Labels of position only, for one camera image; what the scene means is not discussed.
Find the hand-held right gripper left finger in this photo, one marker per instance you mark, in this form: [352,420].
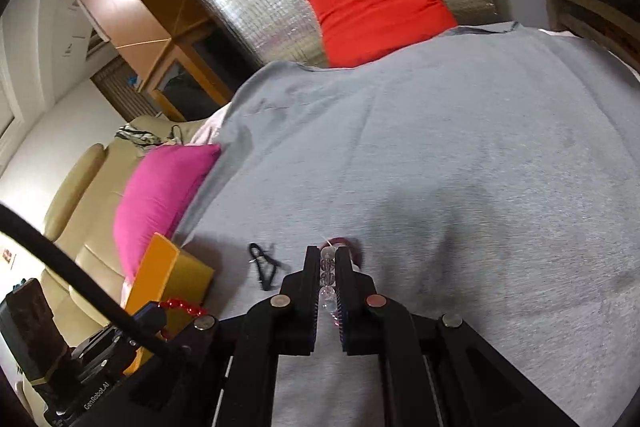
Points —
[314,292]

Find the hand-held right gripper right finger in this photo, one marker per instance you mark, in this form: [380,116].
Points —
[342,292]

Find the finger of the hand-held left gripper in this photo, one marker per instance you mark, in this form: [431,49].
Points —
[150,319]

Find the yellow cardboard box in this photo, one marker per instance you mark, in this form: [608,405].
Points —
[170,267]

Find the pink cushion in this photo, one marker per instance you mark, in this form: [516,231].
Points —
[160,197]

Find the beige sofa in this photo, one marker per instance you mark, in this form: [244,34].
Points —
[75,217]

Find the grey blanket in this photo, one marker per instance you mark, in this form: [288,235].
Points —
[450,157]

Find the striped cloth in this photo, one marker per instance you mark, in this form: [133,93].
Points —
[137,136]

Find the white bed sheet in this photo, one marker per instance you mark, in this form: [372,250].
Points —
[207,129]

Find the dark slatted radiator cover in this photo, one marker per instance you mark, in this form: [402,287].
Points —
[125,92]

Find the red cushion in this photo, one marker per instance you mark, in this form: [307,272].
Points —
[380,2]

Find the wooden table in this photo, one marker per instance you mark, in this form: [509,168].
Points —
[125,7]

